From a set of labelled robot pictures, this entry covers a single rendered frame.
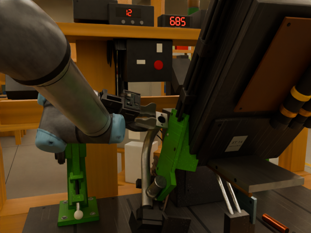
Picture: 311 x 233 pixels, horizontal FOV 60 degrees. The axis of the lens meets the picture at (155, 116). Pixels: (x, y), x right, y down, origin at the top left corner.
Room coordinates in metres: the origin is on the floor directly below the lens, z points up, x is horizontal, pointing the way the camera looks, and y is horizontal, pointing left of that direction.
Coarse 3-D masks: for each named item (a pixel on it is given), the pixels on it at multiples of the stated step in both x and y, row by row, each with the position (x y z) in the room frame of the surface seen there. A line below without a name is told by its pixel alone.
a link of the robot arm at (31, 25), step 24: (0, 0) 0.31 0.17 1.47; (24, 0) 0.34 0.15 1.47; (0, 24) 0.30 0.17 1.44; (24, 24) 0.32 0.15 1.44; (48, 24) 0.35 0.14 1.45; (0, 48) 0.31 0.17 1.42; (24, 48) 0.33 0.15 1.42; (48, 48) 0.35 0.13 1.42; (0, 72) 0.35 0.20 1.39; (24, 72) 0.35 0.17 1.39; (48, 72) 0.36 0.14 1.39; (72, 72) 0.42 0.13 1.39; (48, 96) 0.43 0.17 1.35; (72, 96) 0.45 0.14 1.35; (96, 96) 0.53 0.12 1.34; (72, 120) 0.52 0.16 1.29; (96, 120) 0.55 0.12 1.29; (120, 120) 0.64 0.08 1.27
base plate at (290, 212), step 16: (256, 192) 1.03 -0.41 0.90; (272, 192) 1.03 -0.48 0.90; (288, 192) 1.03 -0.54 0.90; (304, 192) 1.03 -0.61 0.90; (32, 208) 0.90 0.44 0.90; (48, 208) 0.90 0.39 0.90; (112, 208) 0.90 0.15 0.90; (128, 208) 0.90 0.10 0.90; (176, 208) 0.90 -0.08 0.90; (192, 208) 0.90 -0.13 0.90; (208, 208) 0.90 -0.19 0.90; (224, 208) 0.90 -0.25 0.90; (256, 208) 0.90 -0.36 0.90; (272, 208) 0.90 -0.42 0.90; (288, 208) 0.90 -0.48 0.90; (304, 208) 0.90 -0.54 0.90; (32, 224) 0.80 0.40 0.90; (48, 224) 0.80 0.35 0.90; (80, 224) 0.80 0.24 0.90; (96, 224) 0.80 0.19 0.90; (112, 224) 0.80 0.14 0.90; (128, 224) 0.80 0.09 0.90; (192, 224) 0.80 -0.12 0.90; (208, 224) 0.80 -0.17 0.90; (256, 224) 0.80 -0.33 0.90; (288, 224) 0.80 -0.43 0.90; (304, 224) 0.80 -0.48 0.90
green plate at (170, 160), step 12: (180, 120) 0.75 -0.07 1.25; (168, 132) 0.81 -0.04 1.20; (180, 132) 0.73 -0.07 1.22; (168, 144) 0.78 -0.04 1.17; (180, 144) 0.72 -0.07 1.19; (168, 156) 0.76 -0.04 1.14; (180, 156) 0.74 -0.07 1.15; (192, 156) 0.75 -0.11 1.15; (156, 168) 0.82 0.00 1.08; (168, 168) 0.73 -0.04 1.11; (180, 168) 0.74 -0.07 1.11; (192, 168) 0.75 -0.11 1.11
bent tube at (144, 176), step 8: (160, 112) 0.84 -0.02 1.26; (160, 120) 0.85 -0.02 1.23; (152, 136) 0.86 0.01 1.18; (144, 144) 0.88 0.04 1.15; (144, 152) 0.87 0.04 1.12; (144, 160) 0.85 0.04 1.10; (144, 168) 0.83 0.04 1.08; (144, 176) 0.81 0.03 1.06; (144, 184) 0.78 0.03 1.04; (144, 192) 0.76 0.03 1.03; (144, 200) 0.75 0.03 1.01
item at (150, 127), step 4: (136, 120) 0.78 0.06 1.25; (140, 120) 0.78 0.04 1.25; (144, 120) 0.78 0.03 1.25; (148, 120) 0.78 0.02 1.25; (152, 120) 0.78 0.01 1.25; (156, 120) 0.78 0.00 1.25; (136, 124) 0.78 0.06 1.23; (140, 124) 0.79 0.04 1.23; (144, 124) 0.79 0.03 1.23; (148, 124) 0.79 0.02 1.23; (152, 124) 0.79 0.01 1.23; (148, 128) 0.79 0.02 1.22; (152, 128) 0.80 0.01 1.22; (156, 128) 0.81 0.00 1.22; (160, 128) 0.81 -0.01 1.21
